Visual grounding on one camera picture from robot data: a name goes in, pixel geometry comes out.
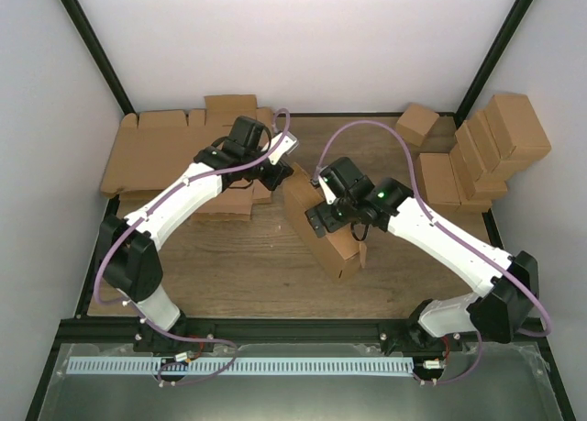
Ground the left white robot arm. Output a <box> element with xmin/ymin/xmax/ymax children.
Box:
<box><xmin>94</xmin><ymin>116</ymin><xmax>298</xmax><ymax>351</ymax></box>

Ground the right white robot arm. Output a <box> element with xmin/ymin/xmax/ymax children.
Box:
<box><xmin>305</xmin><ymin>157</ymin><xmax>538</xmax><ymax>350</ymax></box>

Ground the folded box on table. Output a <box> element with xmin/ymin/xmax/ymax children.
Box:
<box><xmin>415</xmin><ymin>153</ymin><xmax>460</xmax><ymax>213</ymax></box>

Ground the small folded cardboard box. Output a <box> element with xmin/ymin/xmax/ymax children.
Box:
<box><xmin>395</xmin><ymin>103</ymin><xmax>439</xmax><ymax>147</ymax></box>

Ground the large folded cardboard box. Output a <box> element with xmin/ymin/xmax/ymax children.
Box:
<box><xmin>484</xmin><ymin>94</ymin><xmax>551</xmax><ymax>177</ymax></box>

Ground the stack of flat cardboard blanks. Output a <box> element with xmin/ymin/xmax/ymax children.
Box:
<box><xmin>100</xmin><ymin>94</ymin><xmax>273</xmax><ymax>201</ymax></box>

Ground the row of folded boxes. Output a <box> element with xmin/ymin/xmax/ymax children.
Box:
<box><xmin>449</xmin><ymin>121</ymin><xmax>507</xmax><ymax>212</ymax></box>

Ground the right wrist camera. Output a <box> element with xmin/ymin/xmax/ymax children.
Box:
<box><xmin>311</xmin><ymin>175</ymin><xmax>337</xmax><ymax>205</ymax></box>

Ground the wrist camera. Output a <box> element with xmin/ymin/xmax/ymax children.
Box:
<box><xmin>311</xmin><ymin>175</ymin><xmax>337</xmax><ymax>205</ymax></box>
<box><xmin>264</xmin><ymin>132</ymin><xmax>299</xmax><ymax>166</ymax></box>

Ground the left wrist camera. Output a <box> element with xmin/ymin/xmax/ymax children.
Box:
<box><xmin>264</xmin><ymin>132</ymin><xmax>299</xmax><ymax>166</ymax></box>

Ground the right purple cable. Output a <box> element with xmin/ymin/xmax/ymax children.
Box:
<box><xmin>311</xmin><ymin>120</ymin><xmax>554</xmax><ymax>388</ymax></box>

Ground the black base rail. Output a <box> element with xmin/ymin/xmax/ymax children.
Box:
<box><xmin>59</xmin><ymin>317</ymin><xmax>542</xmax><ymax>353</ymax></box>

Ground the light blue slotted cable duct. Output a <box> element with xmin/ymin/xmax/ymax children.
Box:
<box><xmin>65</xmin><ymin>356</ymin><xmax>414</xmax><ymax>377</ymax></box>

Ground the left black frame post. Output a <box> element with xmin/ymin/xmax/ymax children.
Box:
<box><xmin>60</xmin><ymin>0</ymin><xmax>135</xmax><ymax>115</ymax></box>

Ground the black frame post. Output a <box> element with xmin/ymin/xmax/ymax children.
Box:
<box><xmin>60</xmin><ymin>0</ymin><xmax>135</xmax><ymax>115</ymax></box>
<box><xmin>454</xmin><ymin>0</ymin><xmax>534</xmax><ymax>124</ymax></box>

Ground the right black frame post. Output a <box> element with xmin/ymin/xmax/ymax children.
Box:
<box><xmin>454</xmin><ymin>0</ymin><xmax>534</xmax><ymax>124</ymax></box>

